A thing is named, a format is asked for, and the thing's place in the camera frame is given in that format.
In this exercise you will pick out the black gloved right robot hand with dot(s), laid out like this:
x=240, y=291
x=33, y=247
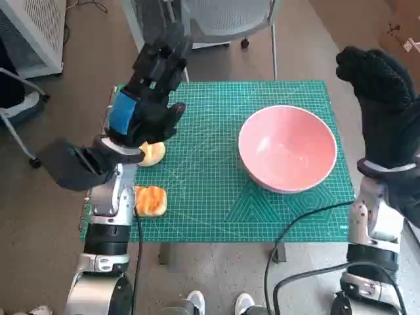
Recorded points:
x=380, y=98

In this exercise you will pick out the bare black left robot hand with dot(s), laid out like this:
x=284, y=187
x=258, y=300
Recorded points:
x=147, y=115

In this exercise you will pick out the round toy bread bun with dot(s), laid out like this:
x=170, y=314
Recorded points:
x=154, y=155

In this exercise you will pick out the rectangular orange toy bread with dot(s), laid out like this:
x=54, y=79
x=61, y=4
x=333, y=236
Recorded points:
x=151, y=201

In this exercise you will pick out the pink bowl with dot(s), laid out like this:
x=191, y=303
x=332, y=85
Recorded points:
x=288, y=147

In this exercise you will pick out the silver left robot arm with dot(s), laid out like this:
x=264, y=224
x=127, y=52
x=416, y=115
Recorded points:
x=105, y=203

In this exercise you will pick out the large cardboard box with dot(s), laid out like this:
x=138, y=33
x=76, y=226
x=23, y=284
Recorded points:
x=400, y=19

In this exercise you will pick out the green cutting mat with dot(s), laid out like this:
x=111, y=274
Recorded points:
x=210, y=170

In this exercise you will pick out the grey mesh chair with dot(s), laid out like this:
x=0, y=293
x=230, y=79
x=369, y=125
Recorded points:
x=229, y=16

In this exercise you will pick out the black office chair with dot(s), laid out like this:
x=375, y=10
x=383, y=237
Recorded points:
x=13, y=95

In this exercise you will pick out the small wooden table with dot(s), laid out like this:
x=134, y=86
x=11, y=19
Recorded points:
x=164, y=254

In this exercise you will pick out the white perforated cabinet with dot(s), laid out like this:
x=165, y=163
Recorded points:
x=36, y=29

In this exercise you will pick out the person's white left shoe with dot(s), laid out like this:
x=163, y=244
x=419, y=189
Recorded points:
x=196, y=302

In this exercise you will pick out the person's white shoe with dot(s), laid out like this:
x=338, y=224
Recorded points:
x=244, y=303
x=196, y=302

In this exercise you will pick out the person's white right shoe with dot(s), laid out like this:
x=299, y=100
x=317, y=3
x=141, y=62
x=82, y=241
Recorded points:
x=244, y=303

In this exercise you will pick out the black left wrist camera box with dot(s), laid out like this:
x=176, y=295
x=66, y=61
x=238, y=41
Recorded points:
x=65, y=164

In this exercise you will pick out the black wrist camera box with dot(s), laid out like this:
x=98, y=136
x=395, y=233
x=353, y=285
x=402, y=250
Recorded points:
x=65, y=164
x=410, y=193

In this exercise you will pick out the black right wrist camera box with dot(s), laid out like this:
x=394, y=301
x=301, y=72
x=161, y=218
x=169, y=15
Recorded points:
x=410, y=193

